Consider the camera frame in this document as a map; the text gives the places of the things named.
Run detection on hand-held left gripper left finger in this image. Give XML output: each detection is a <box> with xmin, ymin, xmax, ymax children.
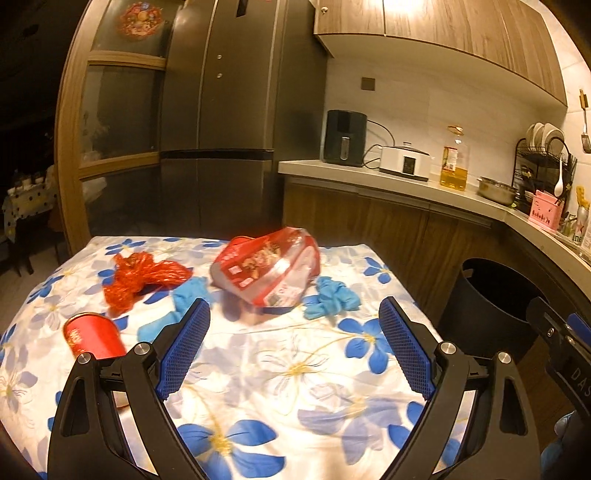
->
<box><xmin>46</xmin><ymin>298</ymin><xmax>212</xmax><ymax>480</ymax></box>

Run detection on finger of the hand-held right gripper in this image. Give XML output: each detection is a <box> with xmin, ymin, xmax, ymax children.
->
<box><xmin>526</xmin><ymin>296</ymin><xmax>571</xmax><ymax>350</ymax></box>
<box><xmin>567</xmin><ymin>314</ymin><xmax>591</xmax><ymax>345</ymax></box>

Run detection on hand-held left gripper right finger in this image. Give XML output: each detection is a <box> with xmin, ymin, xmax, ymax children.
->
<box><xmin>378</xmin><ymin>296</ymin><xmax>542</xmax><ymax>480</ymax></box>

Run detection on blue glove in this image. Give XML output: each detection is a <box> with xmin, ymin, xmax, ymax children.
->
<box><xmin>139</xmin><ymin>277</ymin><xmax>209</xmax><ymax>342</ymax></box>
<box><xmin>304</xmin><ymin>276</ymin><xmax>363</xmax><ymax>320</ymax></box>

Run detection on black trash bin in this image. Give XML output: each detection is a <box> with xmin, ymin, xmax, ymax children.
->
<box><xmin>438</xmin><ymin>257</ymin><xmax>550</xmax><ymax>365</ymax></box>

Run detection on red plastic bag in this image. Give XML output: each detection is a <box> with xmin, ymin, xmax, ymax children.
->
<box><xmin>102</xmin><ymin>251</ymin><xmax>194</xmax><ymax>317</ymax></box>

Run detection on red paper cup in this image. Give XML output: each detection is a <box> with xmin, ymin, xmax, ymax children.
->
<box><xmin>63</xmin><ymin>312</ymin><xmax>127</xmax><ymax>361</ymax></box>

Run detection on red snack package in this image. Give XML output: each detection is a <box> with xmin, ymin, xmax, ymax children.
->
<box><xmin>210</xmin><ymin>226</ymin><xmax>320</xmax><ymax>317</ymax></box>

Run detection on dark blue cloth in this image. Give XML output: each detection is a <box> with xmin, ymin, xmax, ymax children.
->
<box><xmin>540</xmin><ymin>413</ymin><xmax>591</xmax><ymax>480</ymax></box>

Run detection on blue floral tablecloth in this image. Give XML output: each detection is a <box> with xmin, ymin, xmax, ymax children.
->
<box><xmin>0</xmin><ymin>235</ymin><xmax>476</xmax><ymax>480</ymax></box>

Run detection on pink utensil holder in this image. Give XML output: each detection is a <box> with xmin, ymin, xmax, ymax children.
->
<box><xmin>527</xmin><ymin>191</ymin><xmax>565</xmax><ymax>229</ymax></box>

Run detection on kitchen counter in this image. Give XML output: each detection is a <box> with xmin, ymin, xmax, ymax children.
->
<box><xmin>278</xmin><ymin>159</ymin><xmax>591</xmax><ymax>352</ymax></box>

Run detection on steel bowl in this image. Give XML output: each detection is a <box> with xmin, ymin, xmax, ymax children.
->
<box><xmin>477</xmin><ymin>176</ymin><xmax>520</xmax><ymax>206</ymax></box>

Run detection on black dish rack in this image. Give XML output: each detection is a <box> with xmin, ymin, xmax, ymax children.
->
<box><xmin>512</xmin><ymin>122</ymin><xmax>578</xmax><ymax>217</ymax></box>

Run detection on cooking oil bottle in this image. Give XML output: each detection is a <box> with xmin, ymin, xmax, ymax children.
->
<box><xmin>440</xmin><ymin>126</ymin><xmax>469</xmax><ymax>190</ymax></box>

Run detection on hanging metal spatula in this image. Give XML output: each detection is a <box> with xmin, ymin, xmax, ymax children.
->
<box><xmin>579</xmin><ymin>90</ymin><xmax>591</xmax><ymax>153</ymax></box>

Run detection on white electric cooker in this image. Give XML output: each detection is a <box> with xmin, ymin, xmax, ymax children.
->
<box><xmin>379</xmin><ymin>142</ymin><xmax>432</xmax><ymax>181</ymax></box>

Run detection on polka dot dining table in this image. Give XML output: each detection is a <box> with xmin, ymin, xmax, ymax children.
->
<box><xmin>2</xmin><ymin>178</ymin><xmax>58</xmax><ymax>241</ymax></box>

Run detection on black air fryer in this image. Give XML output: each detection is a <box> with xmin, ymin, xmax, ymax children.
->
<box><xmin>322</xmin><ymin>109</ymin><xmax>368</xmax><ymax>168</ymax></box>

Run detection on wooden glass door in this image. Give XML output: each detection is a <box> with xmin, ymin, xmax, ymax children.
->
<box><xmin>55</xmin><ymin>0</ymin><xmax>185</xmax><ymax>259</ymax></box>

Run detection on grey refrigerator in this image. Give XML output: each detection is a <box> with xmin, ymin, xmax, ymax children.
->
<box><xmin>159</xmin><ymin>0</ymin><xmax>328</xmax><ymax>241</ymax></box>

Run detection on red round door decoration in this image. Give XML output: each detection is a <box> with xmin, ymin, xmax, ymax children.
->
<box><xmin>119</xmin><ymin>1</ymin><xmax>162</xmax><ymax>38</ymax></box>

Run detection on black power cable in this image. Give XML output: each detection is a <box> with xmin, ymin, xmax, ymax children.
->
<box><xmin>365</xmin><ymin>121</ymin><xmax>395</xmax><ymax>167</ymax></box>

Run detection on wooden wall cabinets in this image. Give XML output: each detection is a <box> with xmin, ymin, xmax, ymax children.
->
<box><xmin>313</xmin><ymin>0</ymin><xmax>568</xmax><ymax>109</ymax></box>

